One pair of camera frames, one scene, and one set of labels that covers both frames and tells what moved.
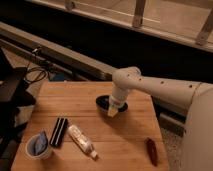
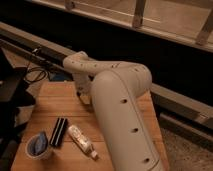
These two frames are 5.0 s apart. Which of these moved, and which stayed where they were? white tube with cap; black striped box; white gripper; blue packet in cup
Moved: white gripper
Stayed: blue packet in cup; white tube with cap; black striped box
